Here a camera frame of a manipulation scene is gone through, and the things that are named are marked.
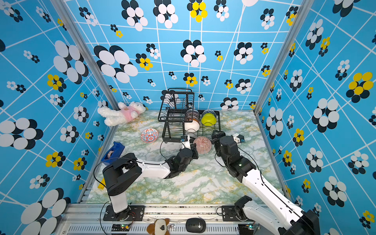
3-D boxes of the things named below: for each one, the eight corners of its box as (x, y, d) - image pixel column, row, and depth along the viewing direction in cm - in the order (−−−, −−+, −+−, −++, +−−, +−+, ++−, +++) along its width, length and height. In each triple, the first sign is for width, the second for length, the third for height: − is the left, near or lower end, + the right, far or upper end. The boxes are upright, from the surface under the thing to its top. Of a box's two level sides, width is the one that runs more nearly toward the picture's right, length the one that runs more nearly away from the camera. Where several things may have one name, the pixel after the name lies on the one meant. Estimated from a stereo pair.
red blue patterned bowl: (141, 143, 103) (139, 139, 99) (144, 132, 109) (142, 128, 105) (157, 143, 103) (156, 139, 99) (159, 132, 109) (158, 128, 105)
